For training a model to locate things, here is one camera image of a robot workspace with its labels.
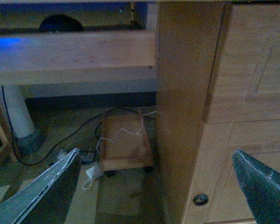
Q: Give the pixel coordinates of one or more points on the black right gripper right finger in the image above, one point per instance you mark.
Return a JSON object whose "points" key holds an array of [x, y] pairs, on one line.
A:
{"points": [[260, 185]]}

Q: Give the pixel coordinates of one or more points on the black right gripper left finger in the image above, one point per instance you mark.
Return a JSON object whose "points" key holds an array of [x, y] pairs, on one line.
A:
{"points": [[47, 199]]}

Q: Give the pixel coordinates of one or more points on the dark grey Logitech wireless mouse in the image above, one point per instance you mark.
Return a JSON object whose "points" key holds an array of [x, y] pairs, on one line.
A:
{"points": [[60, 23]]}

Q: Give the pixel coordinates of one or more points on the white power adapter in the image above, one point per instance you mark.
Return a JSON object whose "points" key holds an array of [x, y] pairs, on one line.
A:
{"points": [[93, 174]]}

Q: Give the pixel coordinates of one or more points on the white pipe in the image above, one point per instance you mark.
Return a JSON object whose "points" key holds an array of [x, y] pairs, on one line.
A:
{"points": [[21, 121]]}

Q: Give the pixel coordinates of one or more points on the small wooden wheeled stand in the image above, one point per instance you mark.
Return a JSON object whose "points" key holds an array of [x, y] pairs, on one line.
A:
{"points": [[124, 144]]}

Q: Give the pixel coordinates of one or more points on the wooden cabinet door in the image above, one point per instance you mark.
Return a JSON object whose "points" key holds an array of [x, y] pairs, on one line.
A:
{"points": [[245, 79]]}

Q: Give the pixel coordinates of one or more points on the wooden desk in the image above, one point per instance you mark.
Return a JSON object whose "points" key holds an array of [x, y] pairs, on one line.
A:
{"points": [[195, 156]]}

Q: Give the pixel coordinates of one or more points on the wooden pull-out keyboard tray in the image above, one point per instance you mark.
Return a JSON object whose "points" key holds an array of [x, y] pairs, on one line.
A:
{"points": [[73, 57]]}

